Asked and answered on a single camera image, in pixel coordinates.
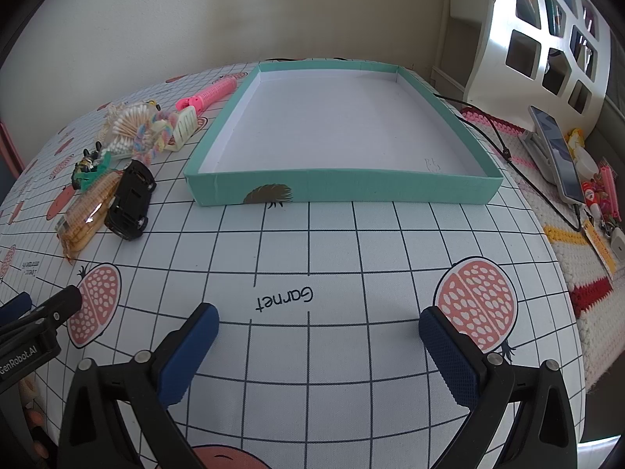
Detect black toy car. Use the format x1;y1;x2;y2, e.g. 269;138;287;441
104;159;158;241

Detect orange tag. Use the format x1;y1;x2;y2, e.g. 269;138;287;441
581;220;617;275

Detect white phone stand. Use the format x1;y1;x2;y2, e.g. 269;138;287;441
520;129;577;192

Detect crocheted mat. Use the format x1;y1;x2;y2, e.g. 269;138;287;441
461;110;625;392

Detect white cutout shelf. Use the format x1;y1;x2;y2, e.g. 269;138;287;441
464;0;614;118

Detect white hair claw clip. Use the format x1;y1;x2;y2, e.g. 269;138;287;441
163;107;199;152

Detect pastel braided bracelet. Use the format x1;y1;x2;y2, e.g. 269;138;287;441
132;110;179;163

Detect teal cardboard box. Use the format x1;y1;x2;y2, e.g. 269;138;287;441
184;60;505;206

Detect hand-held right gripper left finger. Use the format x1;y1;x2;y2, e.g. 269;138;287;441
57;303;220;469

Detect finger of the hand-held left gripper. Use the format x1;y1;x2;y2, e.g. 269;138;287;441
0;286;84;353
0;292;33;324

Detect white jar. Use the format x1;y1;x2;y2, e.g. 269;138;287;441
573;149;599;177

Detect smartphone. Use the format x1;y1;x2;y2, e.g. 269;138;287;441
530;105;587;204

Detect pink hair roller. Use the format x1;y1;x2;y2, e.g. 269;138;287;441
176;77;239;112

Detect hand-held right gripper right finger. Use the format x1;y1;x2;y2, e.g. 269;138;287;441
419;305;579;469

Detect cracker packet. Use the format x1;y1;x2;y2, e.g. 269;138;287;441
55;171;123;265

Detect green plastic clip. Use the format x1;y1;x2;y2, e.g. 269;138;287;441
78;154;116;191

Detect dark figurine keychain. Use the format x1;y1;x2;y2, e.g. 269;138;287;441
71;141;105;189

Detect colourful books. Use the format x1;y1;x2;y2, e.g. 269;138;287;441
516;0;600;62

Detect black cable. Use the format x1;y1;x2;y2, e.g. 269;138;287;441
434;95;588;231

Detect bag of cotton swabs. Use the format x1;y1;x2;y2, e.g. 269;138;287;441
100;104;147;158

